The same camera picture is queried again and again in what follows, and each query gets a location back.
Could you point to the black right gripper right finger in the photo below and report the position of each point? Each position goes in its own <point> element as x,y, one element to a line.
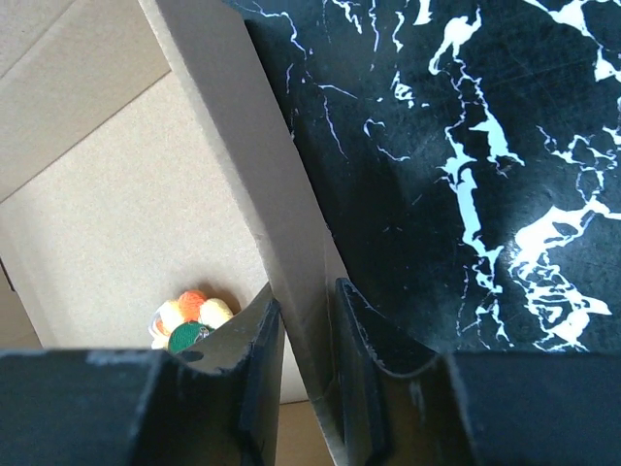
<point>405,404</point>

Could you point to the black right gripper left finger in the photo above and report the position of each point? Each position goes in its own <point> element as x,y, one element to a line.
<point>215,403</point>

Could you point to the orange flower toy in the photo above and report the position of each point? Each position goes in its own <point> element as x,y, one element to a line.
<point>179,324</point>

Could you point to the brown cardboard box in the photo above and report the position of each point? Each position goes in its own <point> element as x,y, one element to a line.
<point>146,151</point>

